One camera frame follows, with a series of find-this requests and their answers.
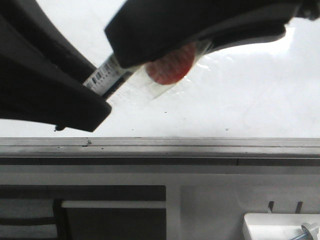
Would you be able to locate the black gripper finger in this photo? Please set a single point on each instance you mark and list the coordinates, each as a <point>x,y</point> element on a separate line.
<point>41,74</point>
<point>145,30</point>

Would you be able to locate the white black whiteboard marker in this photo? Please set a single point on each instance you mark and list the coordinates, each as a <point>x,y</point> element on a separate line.
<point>106,75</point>

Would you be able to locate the white whiteboard surface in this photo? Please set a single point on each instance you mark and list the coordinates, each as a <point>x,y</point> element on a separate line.
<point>257,90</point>

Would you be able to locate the red disc with clear tape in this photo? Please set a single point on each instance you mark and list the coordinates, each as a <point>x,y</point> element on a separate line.
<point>154,78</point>

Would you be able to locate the white pegboard panel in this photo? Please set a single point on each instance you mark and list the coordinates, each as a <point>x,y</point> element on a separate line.
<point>213,206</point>

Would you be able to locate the white plastic storage tray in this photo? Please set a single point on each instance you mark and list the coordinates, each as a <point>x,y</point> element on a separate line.
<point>275,226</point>

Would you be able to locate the grey metal bolt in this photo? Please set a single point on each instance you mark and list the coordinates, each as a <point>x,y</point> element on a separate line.
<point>309,232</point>

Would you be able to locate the grey aluminium whiteboard frame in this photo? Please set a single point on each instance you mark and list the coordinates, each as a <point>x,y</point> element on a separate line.
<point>210,151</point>

